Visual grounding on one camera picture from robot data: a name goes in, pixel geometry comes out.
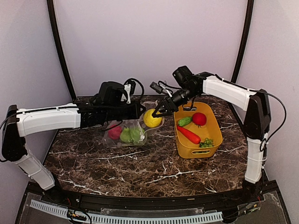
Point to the pink red toy fruit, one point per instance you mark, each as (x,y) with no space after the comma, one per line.
(115,132)

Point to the right black frame post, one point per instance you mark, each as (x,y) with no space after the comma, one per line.
(243,41)

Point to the white slotted cable duct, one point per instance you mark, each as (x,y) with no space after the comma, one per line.
(114,216)

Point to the black frame post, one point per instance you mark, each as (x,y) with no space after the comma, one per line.
(59,48)
(243,41)

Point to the yellow toy lemon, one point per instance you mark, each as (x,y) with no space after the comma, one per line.
(151,121)

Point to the green toy grapes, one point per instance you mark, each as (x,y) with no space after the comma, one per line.
(206,143)

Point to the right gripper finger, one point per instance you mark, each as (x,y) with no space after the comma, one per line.
(158,114)
(160,109)

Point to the black front rail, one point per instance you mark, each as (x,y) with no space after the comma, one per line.
(229,201)

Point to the green toy cucumber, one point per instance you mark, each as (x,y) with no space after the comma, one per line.
(185,121)

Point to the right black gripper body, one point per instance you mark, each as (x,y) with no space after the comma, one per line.
(174,105)

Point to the yellow plastic basket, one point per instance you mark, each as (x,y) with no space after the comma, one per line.
(197,131)

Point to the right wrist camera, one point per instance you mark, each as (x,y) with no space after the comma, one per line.
(161,88)

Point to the red toy chili pepper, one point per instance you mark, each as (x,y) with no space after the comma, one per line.
(192,137)

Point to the clear zip top bag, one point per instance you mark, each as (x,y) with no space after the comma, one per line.
(110,143)

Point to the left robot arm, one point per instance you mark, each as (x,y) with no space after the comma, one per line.
(112,102)

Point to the red toy tomato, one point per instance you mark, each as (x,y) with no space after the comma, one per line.
(199,119)

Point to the green toy pear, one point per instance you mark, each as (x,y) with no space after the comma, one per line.
(125,135)

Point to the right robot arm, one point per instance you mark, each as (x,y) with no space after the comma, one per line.
(256,126)

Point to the left black frame post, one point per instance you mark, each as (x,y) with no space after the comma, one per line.
(59,48)

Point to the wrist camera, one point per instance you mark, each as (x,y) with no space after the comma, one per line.
(161,88)
(129,89)

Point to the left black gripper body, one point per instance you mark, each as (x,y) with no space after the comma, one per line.
(115,112)

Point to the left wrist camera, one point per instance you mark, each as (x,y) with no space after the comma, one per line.
(129,89)

